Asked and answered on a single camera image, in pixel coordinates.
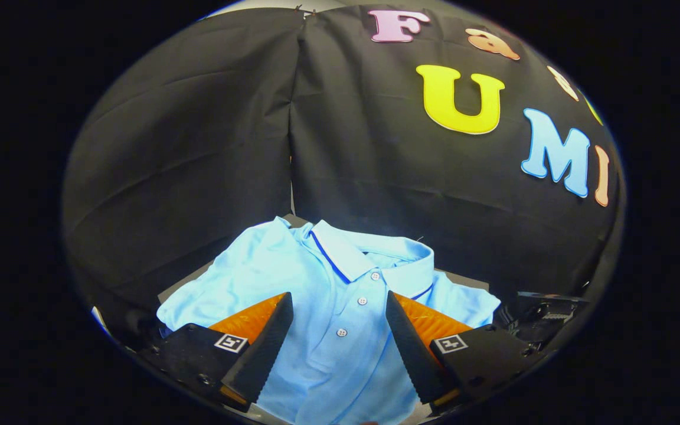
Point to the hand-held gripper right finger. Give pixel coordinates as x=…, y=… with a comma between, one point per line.
x=414, y=354

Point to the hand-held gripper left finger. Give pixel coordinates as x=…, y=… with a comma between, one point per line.
x=262, y=354

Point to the light blue polo shirt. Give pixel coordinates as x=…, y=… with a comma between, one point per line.
x=340, y=360

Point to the grey cabinet with black top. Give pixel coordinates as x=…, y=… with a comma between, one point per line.
x=468, y=281

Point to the black backdrop cloth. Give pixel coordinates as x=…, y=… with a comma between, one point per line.
x=198, y=147

